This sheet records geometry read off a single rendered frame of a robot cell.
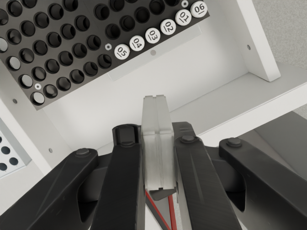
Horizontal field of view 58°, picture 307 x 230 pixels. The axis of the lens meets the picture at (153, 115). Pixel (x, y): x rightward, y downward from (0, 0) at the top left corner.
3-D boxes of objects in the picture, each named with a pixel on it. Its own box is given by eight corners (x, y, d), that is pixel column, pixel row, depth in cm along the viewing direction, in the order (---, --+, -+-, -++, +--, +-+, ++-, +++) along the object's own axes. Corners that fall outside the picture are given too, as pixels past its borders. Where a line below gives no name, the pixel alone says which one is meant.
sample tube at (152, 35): (149, 42, 27) (149, 46, 23) (143, 31, 27) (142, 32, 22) (161, 36, 27) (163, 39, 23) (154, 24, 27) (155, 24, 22)
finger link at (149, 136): (161, 190, 13) (145, 191, 13) (156, 135, 20) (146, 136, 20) (157, 132, 12) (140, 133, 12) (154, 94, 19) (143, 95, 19)
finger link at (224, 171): (177, 164, 11) (253, 159, 11) (168, 121, 16) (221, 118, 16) (178, 196, 11) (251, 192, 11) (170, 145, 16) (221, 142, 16)
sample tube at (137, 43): (136, 49, 27) (134, 54, 23) (129, 37, 27) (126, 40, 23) (147, 42, 27) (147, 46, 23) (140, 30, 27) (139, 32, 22)
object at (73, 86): (208, 16, 24) (209, 16, 23) (39, 109, 26) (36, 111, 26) (199, -5, 23) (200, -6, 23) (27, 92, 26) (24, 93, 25)
